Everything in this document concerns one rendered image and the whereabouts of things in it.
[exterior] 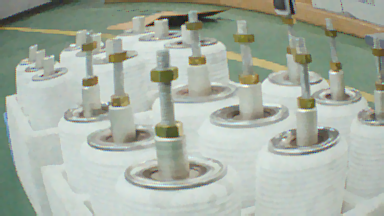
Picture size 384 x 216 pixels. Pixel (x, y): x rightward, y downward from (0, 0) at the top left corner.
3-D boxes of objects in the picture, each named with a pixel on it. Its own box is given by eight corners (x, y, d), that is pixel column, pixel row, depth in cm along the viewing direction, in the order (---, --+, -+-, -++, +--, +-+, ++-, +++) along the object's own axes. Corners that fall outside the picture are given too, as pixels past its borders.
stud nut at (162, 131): (162, 131, 61) (161, 119, 61) (186, 131, 61) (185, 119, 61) (153, 138, 59) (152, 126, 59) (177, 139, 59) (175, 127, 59)
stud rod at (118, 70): (120, 125, 71) (115, 39, 69) (115, 123, 71) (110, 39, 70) (130, 123, 71) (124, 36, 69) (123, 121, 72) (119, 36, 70)
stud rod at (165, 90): (167, 155, 61) (158, 49, 59) (181, 155, 61) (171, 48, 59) (163, 159, 60) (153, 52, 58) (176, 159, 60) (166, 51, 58)
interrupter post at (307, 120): (293, 144, 66) (292, 105, 65) (315, 139, 66) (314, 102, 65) (298, 151, 64) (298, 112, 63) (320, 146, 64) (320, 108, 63)
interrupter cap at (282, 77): (276, 74, 95) (275, 68, 95) (326, 77, 93) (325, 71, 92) (261, 88, 88) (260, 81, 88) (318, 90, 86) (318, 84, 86)
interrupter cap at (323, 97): (319, 111, 76) (318, 104, 76) (306, 95, 83) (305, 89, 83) (367, 104, 76) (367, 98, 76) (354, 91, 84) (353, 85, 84)
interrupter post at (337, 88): (332, 103, 79) (330, 73, 78) (328, 98, 81) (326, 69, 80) (347, 101, 79) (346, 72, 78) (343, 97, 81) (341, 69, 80)
